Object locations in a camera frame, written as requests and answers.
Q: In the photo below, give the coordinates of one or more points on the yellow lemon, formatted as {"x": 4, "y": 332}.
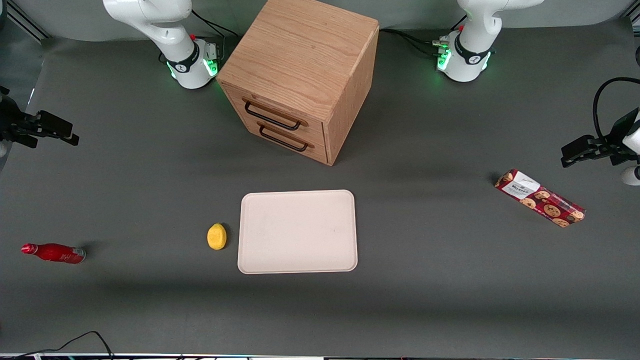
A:
{"x": 216, "y": 237}

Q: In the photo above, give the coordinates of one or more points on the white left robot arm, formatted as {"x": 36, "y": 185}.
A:
{"x": 475, "y": 30}

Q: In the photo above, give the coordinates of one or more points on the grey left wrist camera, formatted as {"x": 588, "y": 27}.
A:
{"x": 632, "y": 176}

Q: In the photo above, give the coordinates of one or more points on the oak wooden drawer cabinet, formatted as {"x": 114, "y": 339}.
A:
{"x": 300, "y": 45}

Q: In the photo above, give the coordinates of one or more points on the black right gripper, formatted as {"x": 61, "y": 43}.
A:
{"x": 11, "y": 123}

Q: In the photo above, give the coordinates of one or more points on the oak drawer front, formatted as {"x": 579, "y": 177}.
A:
{"x": 317, "y": 150}

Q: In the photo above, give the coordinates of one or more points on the cream rectangular plastic tray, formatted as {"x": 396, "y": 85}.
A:
{"x": 297, "y": 232}

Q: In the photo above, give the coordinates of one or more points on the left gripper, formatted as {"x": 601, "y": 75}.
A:
{"x": 614, "y": 145}

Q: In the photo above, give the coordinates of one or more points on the red drink bottle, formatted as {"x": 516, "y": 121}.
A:
{"x": 52, "y": 252}

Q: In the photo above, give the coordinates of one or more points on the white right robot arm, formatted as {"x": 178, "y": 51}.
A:
{"x": 150, "y": 20}

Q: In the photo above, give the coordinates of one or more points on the wooden box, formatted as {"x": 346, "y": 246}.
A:
{"x": 312, "y": 127}

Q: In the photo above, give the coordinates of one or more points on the red chocolate cookie pack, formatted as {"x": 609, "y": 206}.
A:
{"x": 542, "y": 200}

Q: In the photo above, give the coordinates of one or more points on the aluminium frame rail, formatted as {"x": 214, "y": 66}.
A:
{"x": 27, "y": 20}

